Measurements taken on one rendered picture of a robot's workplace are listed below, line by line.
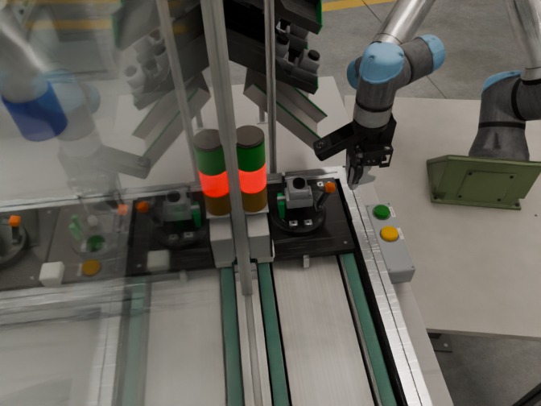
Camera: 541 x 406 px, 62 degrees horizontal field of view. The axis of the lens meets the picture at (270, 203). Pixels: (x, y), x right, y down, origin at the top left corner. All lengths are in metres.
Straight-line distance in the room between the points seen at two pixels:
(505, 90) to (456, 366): 1.20
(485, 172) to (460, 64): 2.42
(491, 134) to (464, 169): 0.11
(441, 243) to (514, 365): 1.01
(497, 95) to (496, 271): 0.46
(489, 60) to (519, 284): 2.69
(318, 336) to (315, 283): 0.13
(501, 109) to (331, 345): 0.76
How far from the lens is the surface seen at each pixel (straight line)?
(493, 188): 1.38
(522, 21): 1.24
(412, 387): 0.99
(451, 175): 1.32
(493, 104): 1.36
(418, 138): 1.59
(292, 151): 1.48
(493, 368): 2.17
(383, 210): 1.18
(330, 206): 1.17
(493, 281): 1.28
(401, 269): 1.10
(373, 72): 0.87
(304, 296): 1.08
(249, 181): 0.72
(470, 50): 3.88
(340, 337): 1.05
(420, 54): 0.94
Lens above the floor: 1.86
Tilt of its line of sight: 50 degrees down
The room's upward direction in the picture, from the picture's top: 2 degrees counter-clockwise
